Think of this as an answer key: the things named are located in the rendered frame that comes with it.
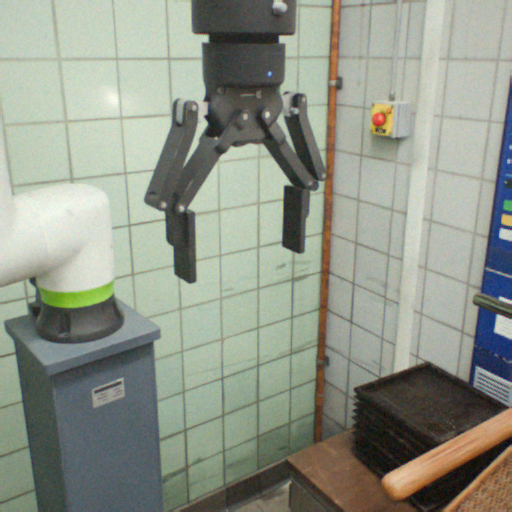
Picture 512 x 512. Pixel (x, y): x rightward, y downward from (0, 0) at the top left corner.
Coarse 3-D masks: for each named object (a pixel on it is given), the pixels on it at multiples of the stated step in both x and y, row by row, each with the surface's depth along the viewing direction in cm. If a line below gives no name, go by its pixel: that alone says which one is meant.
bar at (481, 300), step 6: (480, 294) 125; (474, 300) 125; (480, 300) 124; (486, 300) 123; (492, 300) 122; (498, 300) 122; (480, 306) 124; (486, 306) 123; (492, 306) 122; (498, 306) 121; (504, 306) 120; (510, 306) 119; (498, 312) 121; (504, 312) 120; (510, 312) 119; (510, 318) 119
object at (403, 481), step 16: (496, 416) 79; (480, 432) 75; (496, 432) 76; (448, 448) 72; (464, 448) 73; (480, 448) 74; (416, 464) 69; (432, 464) 70; (448, 464) 71; (384, 480) 68; (400, 480) 67; (416, 480) 68; (432, 480) 70; (400, 496) 67
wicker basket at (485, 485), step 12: (504, 456) 136; (492, 468) 134; (504, 468) 138; (480, 480) 132; (492, 480) 135; (504, 480) 140; (468, 492) 130; (480, 492) 134; (492, 492) 138; (504, 492) 141; (456, 504) 128; (468, 504) 133; (480, 504) 135; (492, 504) 139; (504, 504) 143
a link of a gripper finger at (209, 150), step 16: (240, 112) 53; (208, 128) 55; (240, 128) 53; (208, 144) 54; (224, 144) 53; (192, 160) 54; (208, 160) 53; (192, 176) 53; (176, 192) 53; (192, 192) 53; (176, 208) 52
